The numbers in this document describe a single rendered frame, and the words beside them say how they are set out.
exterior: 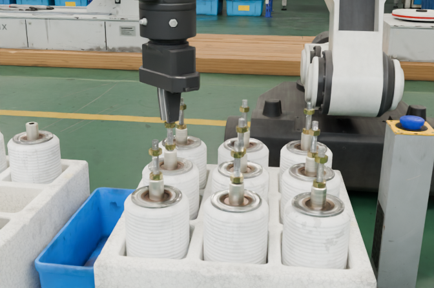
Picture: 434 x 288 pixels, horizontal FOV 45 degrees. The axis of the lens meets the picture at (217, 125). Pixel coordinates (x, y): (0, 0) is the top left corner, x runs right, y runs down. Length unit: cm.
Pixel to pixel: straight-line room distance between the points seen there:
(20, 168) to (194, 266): 44
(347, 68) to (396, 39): 173
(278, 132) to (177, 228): 57
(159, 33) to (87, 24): 220
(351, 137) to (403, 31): 162
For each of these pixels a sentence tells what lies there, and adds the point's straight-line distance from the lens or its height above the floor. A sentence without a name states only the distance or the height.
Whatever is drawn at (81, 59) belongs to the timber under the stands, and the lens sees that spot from 296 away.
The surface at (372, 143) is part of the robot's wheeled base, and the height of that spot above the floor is 17.
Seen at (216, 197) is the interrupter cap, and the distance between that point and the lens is 78.
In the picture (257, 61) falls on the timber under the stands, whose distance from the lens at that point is 275.
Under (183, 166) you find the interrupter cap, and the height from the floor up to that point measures 25.
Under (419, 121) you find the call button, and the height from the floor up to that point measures 33.
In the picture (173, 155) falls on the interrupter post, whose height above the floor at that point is 27.
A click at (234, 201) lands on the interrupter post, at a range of 77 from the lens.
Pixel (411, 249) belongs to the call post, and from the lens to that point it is 103.
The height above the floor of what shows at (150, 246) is 20.
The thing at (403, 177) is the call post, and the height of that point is 23.
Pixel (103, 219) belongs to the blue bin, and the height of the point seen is 5.
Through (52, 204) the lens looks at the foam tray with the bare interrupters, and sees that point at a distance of 101.
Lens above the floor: 59
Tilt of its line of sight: 18 degrees down
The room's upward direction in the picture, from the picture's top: 1 degrees clockwise
